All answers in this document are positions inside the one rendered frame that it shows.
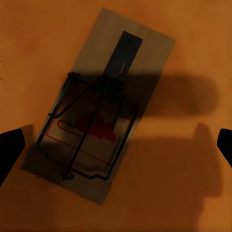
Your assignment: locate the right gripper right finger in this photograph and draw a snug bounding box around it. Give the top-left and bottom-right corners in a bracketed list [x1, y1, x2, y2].
[217, 129, 232, 167]

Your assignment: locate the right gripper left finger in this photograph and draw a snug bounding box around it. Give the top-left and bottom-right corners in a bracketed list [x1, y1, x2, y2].
[0, 129, 25, 187]

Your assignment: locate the mousetrap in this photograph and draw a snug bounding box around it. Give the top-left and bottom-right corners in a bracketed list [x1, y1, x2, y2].
[21, 7, 176, 206]

